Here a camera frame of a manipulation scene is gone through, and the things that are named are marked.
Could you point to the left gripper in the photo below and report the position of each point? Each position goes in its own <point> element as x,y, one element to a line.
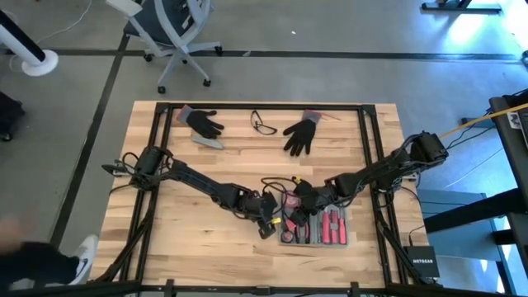
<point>253,206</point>

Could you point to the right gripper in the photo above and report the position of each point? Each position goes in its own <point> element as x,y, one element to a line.
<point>317,202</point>

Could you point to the large pink flat-faced tool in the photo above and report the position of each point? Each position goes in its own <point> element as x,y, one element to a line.
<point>292,201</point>

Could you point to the pink long ribbed tool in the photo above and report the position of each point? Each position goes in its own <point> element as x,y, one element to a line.
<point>326,229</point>

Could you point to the grey plastic tool case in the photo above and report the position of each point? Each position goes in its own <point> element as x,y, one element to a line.
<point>313,243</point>

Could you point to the black work glove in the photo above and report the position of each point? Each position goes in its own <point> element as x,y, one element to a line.
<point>303,134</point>
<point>204,123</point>

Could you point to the grey utility knife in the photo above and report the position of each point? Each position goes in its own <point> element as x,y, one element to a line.
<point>208,142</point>

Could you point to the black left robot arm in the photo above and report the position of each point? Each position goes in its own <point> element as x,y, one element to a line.
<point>198,181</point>

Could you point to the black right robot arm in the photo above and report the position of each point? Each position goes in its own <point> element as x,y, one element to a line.
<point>387,169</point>

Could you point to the black overhead rig crossbar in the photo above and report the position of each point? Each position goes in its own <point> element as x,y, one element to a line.
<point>103,288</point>

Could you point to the person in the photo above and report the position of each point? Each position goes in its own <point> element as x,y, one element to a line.
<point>41,262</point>

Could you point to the black standing desk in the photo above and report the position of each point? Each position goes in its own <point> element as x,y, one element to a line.
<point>458,7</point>

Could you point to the black wheeled object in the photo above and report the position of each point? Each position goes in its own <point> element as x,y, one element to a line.
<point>10,115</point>

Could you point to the white tower fan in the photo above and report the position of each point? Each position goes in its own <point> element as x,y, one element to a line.
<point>24,49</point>

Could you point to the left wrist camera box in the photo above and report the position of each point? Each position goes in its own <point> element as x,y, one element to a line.
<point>269,200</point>

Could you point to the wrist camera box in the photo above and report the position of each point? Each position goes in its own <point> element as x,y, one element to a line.
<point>306,189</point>
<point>269,200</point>

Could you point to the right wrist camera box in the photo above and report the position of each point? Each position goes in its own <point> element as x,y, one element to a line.
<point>306,189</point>

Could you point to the tortoise-frame safety glasses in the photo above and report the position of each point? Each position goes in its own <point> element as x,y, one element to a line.
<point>267,129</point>

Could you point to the black diagonal frame brace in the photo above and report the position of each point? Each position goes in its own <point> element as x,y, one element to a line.
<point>402,251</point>
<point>123,251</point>

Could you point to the black Netgear switch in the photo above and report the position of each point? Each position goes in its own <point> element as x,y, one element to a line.
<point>425,262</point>

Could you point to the white-frame mesh office chair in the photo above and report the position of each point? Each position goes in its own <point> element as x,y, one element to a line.
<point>165,16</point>

